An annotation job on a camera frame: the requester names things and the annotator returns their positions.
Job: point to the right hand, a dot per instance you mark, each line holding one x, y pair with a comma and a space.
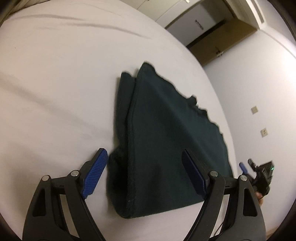
259, 197

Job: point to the lower wall socket plate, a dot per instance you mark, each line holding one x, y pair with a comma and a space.
254, 109

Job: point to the upper wall socket plate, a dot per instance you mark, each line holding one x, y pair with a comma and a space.
264, 132

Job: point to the dark green cloth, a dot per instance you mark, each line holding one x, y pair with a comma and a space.
154, 124

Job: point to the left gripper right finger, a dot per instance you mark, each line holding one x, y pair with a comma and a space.
230, 210

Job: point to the white bed mattress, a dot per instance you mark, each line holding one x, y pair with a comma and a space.
61, 62

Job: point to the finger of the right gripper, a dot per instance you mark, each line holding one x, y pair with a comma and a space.
243, 168
250, 163

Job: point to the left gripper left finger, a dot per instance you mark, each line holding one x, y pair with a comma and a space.
45, 219

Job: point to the white door with sign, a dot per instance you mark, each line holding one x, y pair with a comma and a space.
199, 19

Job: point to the brown wooden door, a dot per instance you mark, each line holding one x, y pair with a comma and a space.
219, 39

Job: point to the wall socket plate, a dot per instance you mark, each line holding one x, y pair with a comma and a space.
264, 132
254, 109

